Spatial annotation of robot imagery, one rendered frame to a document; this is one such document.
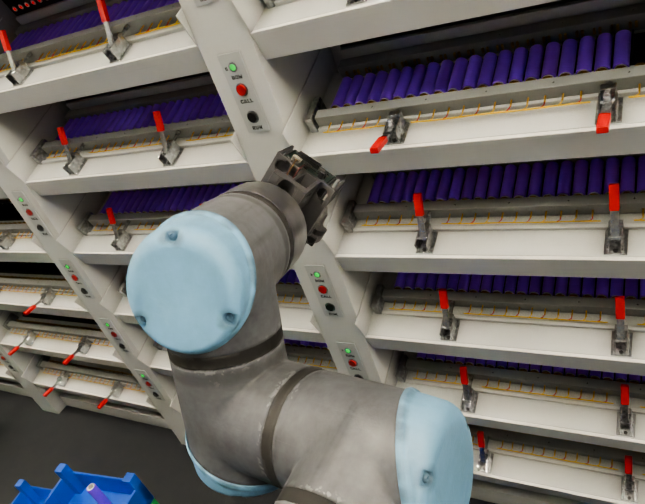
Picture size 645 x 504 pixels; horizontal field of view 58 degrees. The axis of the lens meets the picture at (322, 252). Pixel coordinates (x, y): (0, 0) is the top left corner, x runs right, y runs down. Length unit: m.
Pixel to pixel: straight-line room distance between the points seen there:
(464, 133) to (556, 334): 0.38
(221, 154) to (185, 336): 0.63
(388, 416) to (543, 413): 0.80
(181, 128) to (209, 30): 0.27
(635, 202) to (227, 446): 0.63
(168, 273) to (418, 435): 0.19
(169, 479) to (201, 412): 1.41
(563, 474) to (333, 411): 0.96
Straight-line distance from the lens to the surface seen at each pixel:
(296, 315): 1.19
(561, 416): 1.15
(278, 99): 0.87
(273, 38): 0.83
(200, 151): 1.05
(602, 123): 0.70
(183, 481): 1.83
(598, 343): 1.00
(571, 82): 0.78
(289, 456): 0.40
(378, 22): 0.76
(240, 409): 0.43
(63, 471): 1.34
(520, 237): 0.89
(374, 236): 0.97
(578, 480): 1.30
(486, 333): 1.03
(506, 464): 1.33
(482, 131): 0.79
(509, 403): 1.17
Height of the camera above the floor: 1.27
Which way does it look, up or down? 32 degrees down
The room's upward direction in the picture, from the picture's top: 21 degrees counter-clockwise
